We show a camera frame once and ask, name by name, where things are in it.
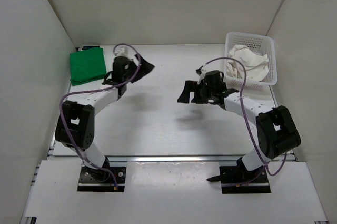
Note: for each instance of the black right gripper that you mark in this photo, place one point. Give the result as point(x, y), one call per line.
point(191, 86)

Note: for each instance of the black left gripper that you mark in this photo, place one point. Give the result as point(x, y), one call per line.
point(145, 68)

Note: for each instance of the green t shirt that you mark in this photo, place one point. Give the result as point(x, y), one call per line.
point(87, 66)

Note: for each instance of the white t shirt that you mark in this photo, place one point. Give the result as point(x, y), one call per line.
point(256, 65)

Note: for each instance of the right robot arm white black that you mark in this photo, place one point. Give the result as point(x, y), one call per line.
point(276, 131)

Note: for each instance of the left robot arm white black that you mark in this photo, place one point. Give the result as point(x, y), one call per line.
point(76, 124)

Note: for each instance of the blue label sticker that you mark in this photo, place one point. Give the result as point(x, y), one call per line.
point(84, 48)

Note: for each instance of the white plastic basket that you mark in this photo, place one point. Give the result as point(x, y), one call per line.
point(258, 44)

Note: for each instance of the aluminium rail front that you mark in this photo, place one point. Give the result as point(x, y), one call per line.
point(173, 158)

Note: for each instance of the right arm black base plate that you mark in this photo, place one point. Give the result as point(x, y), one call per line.
point(236, 181)

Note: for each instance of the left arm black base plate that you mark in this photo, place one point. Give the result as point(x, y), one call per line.
point(100, 181)

